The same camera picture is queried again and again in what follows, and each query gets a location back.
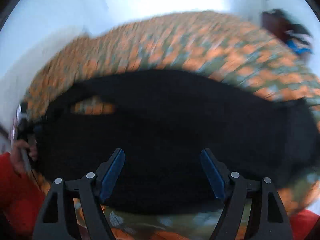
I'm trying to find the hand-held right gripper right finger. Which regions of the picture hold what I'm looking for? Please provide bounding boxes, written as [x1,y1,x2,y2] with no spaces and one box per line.
[201,148,293,240]

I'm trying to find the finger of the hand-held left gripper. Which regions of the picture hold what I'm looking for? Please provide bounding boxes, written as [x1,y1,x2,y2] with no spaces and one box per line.
[32,124,44,137]

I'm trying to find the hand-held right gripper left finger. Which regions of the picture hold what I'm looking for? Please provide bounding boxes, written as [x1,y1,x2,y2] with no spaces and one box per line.
[32,148,125,240]

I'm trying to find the black pants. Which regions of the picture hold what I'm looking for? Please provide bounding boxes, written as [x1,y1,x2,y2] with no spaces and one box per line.
[32,69,320,215]

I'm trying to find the person's right forearm red sleeve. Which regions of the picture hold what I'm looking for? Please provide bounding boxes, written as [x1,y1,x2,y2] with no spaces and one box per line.
[287,209,320,240]

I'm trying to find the person's left forearm red sleeve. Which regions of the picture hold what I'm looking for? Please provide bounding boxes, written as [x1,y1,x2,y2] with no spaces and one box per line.
[0,152,47,240]

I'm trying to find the person's left hand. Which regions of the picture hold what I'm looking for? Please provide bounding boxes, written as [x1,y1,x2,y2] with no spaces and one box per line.
[10,139,38,175]

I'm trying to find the orange floral bedspread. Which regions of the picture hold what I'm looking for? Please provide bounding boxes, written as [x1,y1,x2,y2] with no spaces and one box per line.
[24,10,320,240]

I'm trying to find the dark red cabinet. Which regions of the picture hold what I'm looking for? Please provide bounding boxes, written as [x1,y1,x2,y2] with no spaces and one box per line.
[261,10,288,42]

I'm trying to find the pile of clothes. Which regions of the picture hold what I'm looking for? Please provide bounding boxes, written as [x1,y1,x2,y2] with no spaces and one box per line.
[274,8,314,55]

